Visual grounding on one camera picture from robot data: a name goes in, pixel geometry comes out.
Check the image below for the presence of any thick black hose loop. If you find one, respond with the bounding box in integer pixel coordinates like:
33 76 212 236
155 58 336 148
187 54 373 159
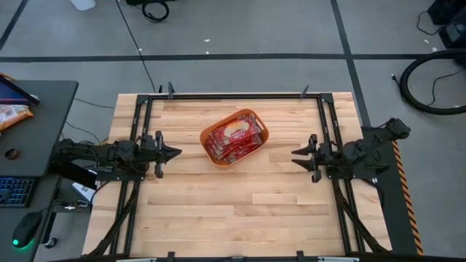
398 48 466 116

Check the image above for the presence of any orange snack bag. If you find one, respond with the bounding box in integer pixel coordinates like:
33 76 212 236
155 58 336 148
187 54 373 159
0 104 35 132

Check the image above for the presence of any backlit computer keyboard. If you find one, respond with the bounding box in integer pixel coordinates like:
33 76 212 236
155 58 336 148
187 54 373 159
0 175 38 210

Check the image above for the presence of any yellow black hazard tape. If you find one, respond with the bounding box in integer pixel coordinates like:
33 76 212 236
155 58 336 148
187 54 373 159
392 140 425 256

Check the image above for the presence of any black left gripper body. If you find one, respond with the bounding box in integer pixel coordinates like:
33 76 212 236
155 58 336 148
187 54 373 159
145 130 165 180

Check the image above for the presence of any orange plastic basket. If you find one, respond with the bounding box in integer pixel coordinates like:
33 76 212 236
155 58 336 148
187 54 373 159
199 108 270 169

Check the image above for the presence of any white plastic container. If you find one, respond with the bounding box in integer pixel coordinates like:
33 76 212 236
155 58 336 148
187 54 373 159
69 0 97 12

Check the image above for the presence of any black metal table frame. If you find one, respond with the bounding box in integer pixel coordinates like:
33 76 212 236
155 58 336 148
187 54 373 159
87 92 392 256

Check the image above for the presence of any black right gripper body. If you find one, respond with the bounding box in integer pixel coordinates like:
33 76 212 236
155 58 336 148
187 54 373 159
309 133 331 183

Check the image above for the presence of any black equipment box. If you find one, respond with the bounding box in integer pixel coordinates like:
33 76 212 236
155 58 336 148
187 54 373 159
427 0 466 49

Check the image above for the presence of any thin black cable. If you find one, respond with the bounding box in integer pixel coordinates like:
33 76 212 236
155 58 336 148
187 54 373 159
416 9 443 36
391 68 466 107
72 97 117 110

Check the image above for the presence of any coiled black cable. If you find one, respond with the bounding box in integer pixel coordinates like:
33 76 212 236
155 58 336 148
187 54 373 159
141 0 170 24

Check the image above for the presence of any red Orville popcorn bag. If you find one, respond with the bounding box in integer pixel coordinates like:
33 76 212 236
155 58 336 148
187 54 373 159
213 114 264 145
223 140 264 164
205 130 227 159
218 132 264 154

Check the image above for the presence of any dark tablet screen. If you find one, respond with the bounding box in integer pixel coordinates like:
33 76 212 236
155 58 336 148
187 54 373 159
0 74 41 107

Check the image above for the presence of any long black floor cable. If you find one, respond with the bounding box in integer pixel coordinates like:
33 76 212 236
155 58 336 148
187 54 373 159
115 0 158 94

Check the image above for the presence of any black computer mouse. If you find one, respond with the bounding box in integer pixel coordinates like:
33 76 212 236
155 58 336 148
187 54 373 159
12 211 44 250

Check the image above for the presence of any black desk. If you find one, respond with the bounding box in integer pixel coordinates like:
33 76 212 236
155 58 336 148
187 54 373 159
0 79 79 262

